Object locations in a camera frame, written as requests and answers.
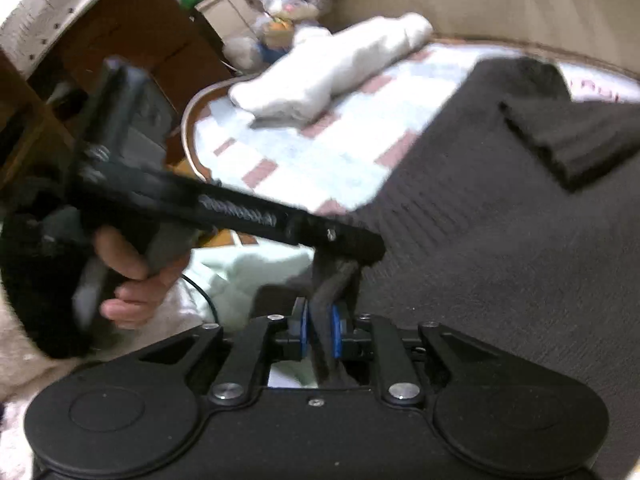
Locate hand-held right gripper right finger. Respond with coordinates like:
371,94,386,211
327,305,497,407

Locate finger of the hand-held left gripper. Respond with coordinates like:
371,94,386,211
294,209,387,265

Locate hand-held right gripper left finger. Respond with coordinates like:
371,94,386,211
140,297,314,407

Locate dark grey knit sweater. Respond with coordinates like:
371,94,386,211
250,55,640,480

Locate person's left forearm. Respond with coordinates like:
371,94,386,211
0,205,107,361

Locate person's left hand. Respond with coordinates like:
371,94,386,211
94,226,192,331

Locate light green cloth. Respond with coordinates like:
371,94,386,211
184,246,322,389

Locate white pink patterned mat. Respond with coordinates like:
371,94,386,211
180,40,640,217

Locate brown wooden cabinet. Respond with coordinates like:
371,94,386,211
0,0,237,198

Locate white folded garment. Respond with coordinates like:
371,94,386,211
228,12,435,124

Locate cream storage box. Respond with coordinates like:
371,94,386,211
195,0,267,42

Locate person's pink fleece clothing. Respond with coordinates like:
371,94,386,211
0,302,103,413

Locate grey plush bunny toy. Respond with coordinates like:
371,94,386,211
222,0,334,72

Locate beige bed base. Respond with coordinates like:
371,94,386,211
320,0,640,77

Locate black cable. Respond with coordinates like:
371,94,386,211
181,274,222,325

